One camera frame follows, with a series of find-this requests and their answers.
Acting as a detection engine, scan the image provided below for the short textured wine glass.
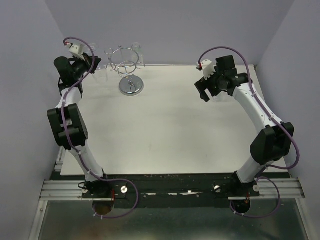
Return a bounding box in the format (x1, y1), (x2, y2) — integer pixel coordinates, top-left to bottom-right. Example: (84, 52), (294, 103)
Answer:
(212, 91), (229, 103)

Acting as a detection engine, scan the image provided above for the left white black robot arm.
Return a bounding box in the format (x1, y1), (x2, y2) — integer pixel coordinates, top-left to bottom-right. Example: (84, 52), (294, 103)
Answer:
(47, 53), (111, 198)

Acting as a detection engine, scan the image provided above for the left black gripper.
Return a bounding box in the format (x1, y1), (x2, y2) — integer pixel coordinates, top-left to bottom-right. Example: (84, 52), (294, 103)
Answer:
(72, 52), (101, 80)

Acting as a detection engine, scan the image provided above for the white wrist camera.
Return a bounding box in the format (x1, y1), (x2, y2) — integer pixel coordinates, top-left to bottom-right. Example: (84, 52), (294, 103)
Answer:
(64, 42), (85, 61)
(196, 59), (215, 80)

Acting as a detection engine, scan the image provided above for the back right textured glass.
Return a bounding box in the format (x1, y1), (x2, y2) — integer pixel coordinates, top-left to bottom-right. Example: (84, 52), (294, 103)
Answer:
(131, 42), (146, 67)

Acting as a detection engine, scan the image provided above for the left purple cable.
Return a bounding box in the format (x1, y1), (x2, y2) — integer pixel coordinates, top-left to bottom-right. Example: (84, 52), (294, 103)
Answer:
(60, 37), (140, 221)

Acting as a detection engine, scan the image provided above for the chrome wine glass rack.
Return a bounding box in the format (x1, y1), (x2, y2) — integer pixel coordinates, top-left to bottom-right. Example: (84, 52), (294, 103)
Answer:
(104, 45), (145, 96)

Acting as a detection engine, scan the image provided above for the aluminium rail frame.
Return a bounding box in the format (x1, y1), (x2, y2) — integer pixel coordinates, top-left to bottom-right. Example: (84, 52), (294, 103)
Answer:
(27, 147), (307, 240)

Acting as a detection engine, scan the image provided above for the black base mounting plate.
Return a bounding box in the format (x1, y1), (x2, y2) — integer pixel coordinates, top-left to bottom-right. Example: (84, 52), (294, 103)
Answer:
(81, 173), (260, 209)

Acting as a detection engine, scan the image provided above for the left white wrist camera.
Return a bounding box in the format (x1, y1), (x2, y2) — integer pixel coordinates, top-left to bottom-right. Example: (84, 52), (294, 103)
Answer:
(64, 42), (85, 61)

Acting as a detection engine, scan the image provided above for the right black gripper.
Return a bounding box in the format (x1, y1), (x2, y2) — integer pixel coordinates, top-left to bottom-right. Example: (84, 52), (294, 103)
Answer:
(194, 66), (224, 103)

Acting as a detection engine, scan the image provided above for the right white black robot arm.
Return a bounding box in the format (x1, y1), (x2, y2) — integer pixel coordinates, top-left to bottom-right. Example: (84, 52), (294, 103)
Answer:
(194, 55), (294, 196)

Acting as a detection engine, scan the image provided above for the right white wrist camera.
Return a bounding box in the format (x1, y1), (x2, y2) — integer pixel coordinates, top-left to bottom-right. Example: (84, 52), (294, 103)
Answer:
(196, 59), (215, 80)

